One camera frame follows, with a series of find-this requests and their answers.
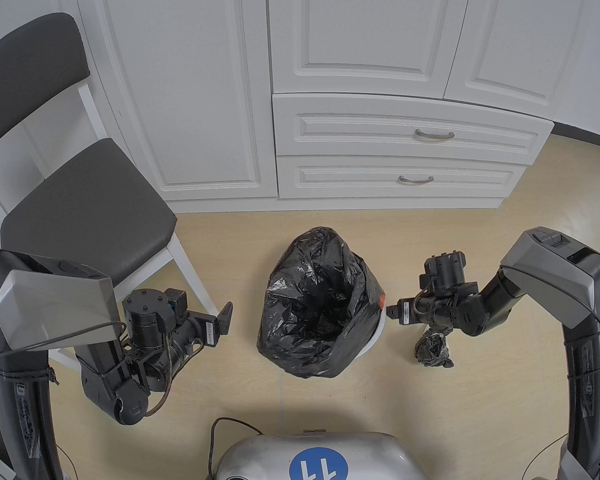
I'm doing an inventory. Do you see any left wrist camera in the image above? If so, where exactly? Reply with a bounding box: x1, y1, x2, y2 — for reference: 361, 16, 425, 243
164, 288, 189, 325

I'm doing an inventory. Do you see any grey and white chair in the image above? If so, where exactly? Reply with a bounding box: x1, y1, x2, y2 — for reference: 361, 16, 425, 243
0, 12, 220, 371

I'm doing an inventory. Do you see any black cable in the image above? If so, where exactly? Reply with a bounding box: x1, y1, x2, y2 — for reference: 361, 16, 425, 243
207, 417, 266, 480

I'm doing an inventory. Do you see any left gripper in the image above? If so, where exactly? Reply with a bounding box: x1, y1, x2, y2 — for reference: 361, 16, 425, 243
175, 301, 234, 358

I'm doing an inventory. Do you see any crumpled black plastic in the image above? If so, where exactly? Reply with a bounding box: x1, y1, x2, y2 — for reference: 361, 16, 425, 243
413, 330, 455, 369

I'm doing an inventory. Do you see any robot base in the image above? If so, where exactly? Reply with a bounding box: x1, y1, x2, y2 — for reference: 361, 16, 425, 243
215, 430, 426, 480

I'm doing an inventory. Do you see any white trash bin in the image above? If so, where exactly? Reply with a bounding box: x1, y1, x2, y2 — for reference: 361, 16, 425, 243
352, 303, 386, 361

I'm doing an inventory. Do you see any white wardrobe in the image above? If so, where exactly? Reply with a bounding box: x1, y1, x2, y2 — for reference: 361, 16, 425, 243
0, 0, 593, 214

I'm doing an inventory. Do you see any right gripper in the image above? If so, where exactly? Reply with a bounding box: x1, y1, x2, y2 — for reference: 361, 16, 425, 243
385, 294, 457, 331

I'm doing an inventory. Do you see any black plastic bag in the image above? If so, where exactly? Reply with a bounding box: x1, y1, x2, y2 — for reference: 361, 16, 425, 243
256, 225, 386, 379

